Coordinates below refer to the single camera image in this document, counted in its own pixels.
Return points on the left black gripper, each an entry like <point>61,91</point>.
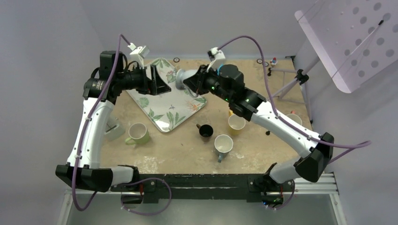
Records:
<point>155,86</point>

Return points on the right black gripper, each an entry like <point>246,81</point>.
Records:
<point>196,82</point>

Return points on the light grey mug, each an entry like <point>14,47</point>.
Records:
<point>183,75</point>

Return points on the light green mug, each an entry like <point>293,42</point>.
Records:
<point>138,134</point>

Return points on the brown small mug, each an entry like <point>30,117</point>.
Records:
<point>205,131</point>

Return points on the yellow mug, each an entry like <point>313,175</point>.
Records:
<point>236,124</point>

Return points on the dark grey mug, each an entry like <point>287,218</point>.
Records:
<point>223,145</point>

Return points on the pink mug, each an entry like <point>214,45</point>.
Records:
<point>294,117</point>

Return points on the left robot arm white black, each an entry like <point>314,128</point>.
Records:
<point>82,169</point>

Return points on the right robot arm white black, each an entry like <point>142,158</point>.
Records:
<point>314,150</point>

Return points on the blue cylinder tube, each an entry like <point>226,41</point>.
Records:
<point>218,69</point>

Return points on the leaf pattern serving tray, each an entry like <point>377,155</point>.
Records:
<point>168,110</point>

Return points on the small red white figurine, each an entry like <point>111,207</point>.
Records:
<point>273,62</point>

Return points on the white tripod stand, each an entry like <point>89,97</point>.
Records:
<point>301,78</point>

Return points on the perforated translucent panel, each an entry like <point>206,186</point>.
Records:
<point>354,39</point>

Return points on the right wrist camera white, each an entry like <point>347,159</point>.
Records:
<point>217,59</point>

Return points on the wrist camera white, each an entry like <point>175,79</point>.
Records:
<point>217,59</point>
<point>138,53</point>

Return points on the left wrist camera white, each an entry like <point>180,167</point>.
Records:
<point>138,53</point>

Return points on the white clamp bracket left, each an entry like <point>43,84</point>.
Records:
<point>114,129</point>

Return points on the black ring markers right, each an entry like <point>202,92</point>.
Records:
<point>262,62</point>

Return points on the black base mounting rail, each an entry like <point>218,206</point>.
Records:
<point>251,187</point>

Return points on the aluminium frame rail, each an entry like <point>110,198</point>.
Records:
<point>326,185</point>

